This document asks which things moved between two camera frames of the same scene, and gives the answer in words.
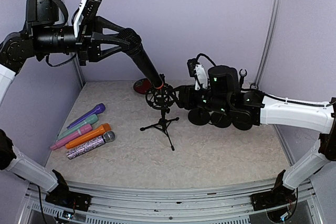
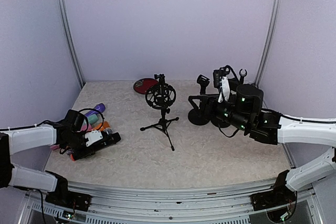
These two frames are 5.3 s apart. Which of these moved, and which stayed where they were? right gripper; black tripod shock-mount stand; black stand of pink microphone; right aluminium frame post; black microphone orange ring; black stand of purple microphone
Moved: right gripper; black microphone orange ring
Stayed: right aluminium frame post; black tripod shock-mount stand; black stand of pink microphone; black stand of purple microphone
